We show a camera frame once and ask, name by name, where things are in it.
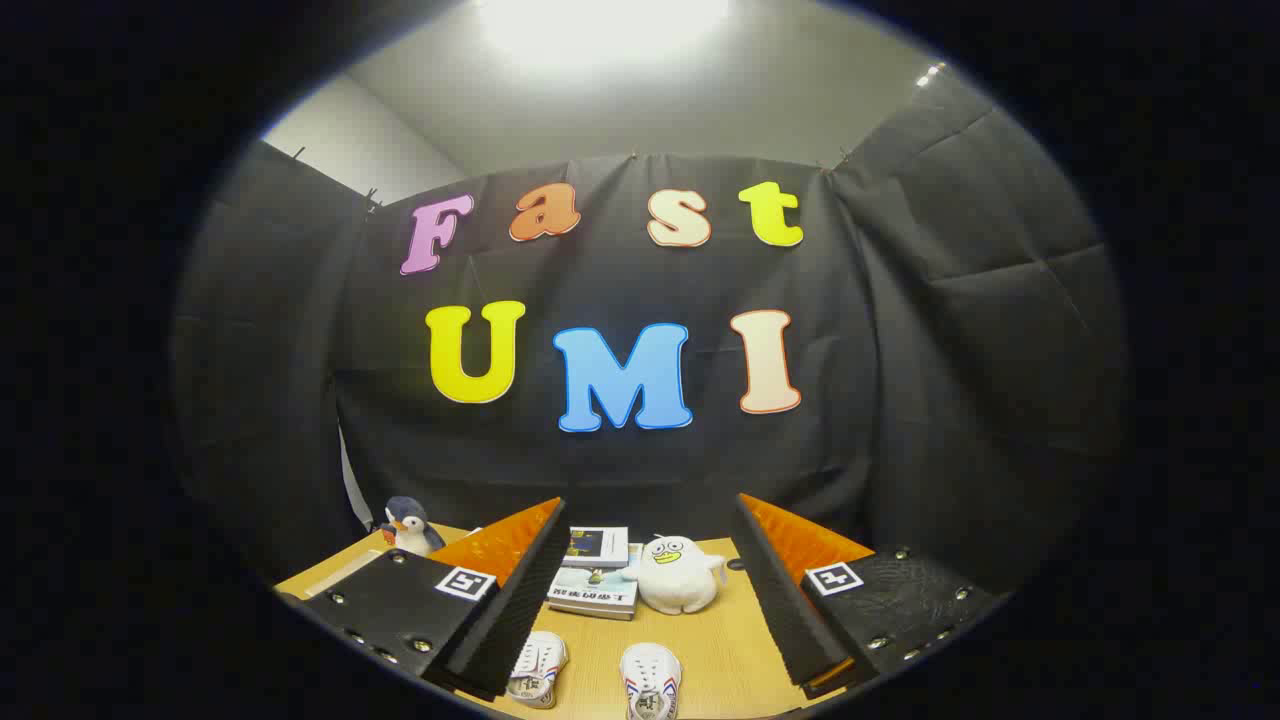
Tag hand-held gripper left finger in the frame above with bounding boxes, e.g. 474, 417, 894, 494
300, 497, 569, 701

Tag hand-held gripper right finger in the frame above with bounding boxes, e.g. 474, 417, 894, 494
730, 494, 1004, 699

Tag white canvas shoe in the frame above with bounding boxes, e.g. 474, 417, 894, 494
620, 643, 683, 720
505, 630, 569, 709

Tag book with pale sky cover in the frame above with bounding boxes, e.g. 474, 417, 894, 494
547, 565, 641, 621

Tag book with blue picture cover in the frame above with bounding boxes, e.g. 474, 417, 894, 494
562, 526, 631, 569

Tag white duck plush toy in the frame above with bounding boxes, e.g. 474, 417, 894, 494
620, 535, 726, 615

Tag blue penguin plush toy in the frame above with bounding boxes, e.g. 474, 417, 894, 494
378, 496, 447, 558

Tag bright ceiling lamp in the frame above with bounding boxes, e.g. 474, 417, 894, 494
475, 0, 731, 61

